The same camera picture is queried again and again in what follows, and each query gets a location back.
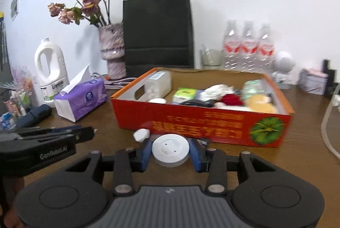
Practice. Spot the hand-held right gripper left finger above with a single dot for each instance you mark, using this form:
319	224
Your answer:
146	157

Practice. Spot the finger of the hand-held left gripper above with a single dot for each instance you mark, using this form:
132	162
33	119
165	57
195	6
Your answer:
61	129
87	132

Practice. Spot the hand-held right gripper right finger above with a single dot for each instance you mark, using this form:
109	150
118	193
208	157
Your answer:
195	157

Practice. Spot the white round disc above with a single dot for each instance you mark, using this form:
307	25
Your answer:
170	149

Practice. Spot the red cardboard box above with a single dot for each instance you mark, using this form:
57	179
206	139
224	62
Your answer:
191	124

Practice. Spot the yellow and white plush toy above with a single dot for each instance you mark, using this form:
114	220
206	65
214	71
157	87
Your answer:
259	103

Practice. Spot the white plastic container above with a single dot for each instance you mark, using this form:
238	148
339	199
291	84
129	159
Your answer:
159	82

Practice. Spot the small black clip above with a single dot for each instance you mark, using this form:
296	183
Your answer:
204	142

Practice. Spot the small white plastic piece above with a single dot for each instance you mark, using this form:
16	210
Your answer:
140	134

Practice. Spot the black cylindrical case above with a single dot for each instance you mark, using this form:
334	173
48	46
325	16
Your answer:
34	116

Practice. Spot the purple tissue pack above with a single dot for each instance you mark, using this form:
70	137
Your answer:
85	98

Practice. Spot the small blue white box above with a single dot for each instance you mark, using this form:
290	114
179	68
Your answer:
6	120

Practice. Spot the white detergent jug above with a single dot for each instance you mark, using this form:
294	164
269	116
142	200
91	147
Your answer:
57	76

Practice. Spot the white round lid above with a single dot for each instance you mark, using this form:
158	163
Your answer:
157	101

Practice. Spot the green packet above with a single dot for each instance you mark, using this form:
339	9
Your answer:
184	94

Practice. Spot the red fuzzy item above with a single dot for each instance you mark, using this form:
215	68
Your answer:
233	99

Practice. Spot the white crumpled cloth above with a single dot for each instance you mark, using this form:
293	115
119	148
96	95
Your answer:
217	91

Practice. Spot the marbled pink vase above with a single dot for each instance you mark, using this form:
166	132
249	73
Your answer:
113	52

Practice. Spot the greenish wrapped pack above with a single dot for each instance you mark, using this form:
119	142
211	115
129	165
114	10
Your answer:
253	87

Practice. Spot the clear glass cup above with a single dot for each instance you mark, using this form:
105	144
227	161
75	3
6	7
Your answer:
211	58

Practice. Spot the black paper bag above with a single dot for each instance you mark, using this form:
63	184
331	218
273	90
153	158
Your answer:
158	31

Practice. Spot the small pale tin box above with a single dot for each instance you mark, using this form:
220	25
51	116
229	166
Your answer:
312	81

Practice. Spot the black rectangular device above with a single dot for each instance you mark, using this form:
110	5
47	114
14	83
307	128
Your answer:
330	78

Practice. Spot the white security camera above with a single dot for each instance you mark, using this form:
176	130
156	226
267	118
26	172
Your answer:
284	66

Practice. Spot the wall vent plate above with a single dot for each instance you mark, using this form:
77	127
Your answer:
15	5

